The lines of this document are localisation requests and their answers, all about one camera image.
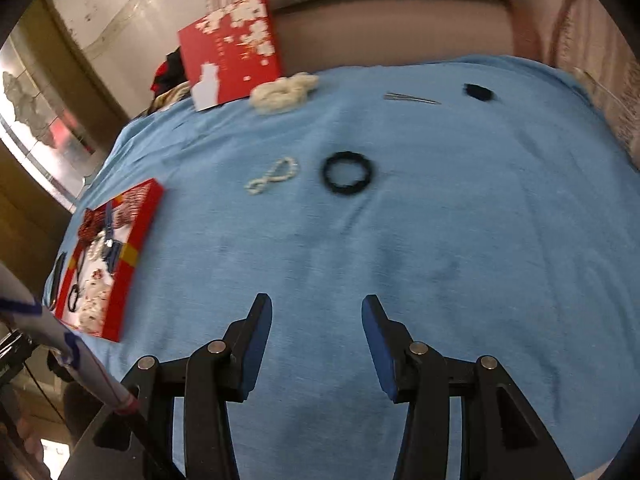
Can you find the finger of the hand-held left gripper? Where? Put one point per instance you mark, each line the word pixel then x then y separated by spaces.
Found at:
pixel 61 367

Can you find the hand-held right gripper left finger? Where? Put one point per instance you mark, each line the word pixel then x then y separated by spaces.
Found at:
pixel 252 360

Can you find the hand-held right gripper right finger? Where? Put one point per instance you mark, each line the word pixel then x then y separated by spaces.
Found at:
pixel 382 355

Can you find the red jewelry box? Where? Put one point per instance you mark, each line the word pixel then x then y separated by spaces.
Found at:
pixel 125 280

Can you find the navy striped ribbon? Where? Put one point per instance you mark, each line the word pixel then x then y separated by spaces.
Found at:
pixel 114 255

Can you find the blue blanket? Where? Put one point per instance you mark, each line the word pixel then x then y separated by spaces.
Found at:
pixel 400 220

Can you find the silver hair clip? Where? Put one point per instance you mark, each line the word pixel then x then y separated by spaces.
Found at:
pixel 410 98

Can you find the cream scrunchie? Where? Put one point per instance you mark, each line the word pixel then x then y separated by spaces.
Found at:
pixel 280 92

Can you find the small black scrunchie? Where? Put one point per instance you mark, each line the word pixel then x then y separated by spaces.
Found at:
pixel 478 92

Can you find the red flower print box lid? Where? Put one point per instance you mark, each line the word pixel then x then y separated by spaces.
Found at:
pixel 235 65

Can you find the pile of clothes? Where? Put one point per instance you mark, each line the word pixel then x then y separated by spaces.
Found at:
pixel 170 70

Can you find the beige sofa backrest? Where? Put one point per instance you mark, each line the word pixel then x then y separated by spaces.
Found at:
pixel 400 30

